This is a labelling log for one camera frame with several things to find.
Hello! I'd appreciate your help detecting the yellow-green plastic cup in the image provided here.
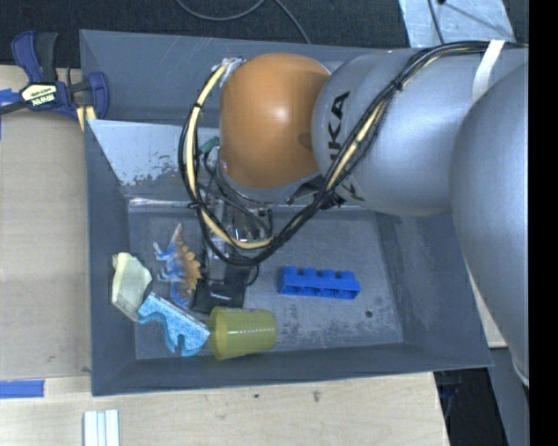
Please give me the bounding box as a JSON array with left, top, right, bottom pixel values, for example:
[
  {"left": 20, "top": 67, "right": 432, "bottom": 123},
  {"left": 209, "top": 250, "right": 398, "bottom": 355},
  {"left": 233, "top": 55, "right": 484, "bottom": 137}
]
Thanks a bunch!
[{"left": 207, "top": 306, "right": 279, "bottom": 361}]

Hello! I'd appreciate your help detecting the blue and white sponge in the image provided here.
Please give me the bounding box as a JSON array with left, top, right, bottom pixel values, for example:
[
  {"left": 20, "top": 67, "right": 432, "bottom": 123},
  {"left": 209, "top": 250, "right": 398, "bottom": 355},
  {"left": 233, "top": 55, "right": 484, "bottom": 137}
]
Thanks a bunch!
[{"left": 137, "top": 292, "right": 212, "bottom": 358}]

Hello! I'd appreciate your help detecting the pale yellow sponge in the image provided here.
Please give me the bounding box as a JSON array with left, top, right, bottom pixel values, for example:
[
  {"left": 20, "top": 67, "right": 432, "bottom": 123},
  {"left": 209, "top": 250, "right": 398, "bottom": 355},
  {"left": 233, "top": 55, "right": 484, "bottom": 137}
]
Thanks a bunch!
[{"left": 110, "top": 251, "right": 153, "bottom": 322}]

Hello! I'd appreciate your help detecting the pale wood flat board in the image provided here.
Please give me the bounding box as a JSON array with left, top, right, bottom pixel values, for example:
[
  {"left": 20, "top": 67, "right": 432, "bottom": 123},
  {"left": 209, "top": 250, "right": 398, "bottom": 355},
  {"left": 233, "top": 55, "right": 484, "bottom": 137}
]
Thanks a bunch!
[{"left": 0, "top": 111, "right": 94, "bottom": 381}]

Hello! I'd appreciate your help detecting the blue toy building brick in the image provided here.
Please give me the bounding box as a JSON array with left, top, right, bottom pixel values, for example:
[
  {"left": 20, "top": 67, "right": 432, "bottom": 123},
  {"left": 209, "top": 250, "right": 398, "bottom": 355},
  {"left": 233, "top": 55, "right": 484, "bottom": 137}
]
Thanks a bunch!
[{"left": 277, "top": 266, "right": 362, "bottom": 302}]

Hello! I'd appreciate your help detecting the blue and orange toy dinosaur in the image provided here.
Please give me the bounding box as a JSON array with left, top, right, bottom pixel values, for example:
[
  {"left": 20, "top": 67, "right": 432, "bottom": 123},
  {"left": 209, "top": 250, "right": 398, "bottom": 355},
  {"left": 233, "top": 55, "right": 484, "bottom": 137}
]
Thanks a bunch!
[{"left": 152, "top": 222, "right": 204, "bottom": 307}]

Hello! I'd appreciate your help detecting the black flat box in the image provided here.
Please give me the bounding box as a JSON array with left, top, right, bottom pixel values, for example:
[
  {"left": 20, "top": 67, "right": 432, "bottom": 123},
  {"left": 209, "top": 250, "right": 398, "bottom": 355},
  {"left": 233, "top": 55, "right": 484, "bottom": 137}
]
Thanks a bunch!
[{"left": 191, "top": 266, "right": 251, "bottom": 314}]

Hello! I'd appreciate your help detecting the grey metal bin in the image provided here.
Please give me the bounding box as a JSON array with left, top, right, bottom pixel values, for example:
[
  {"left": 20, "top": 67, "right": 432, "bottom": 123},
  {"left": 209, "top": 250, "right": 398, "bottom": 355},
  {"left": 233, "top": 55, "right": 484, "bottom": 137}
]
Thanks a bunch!
[{"left": 78, "top": 29, "right": 496, "bottom": 397}]

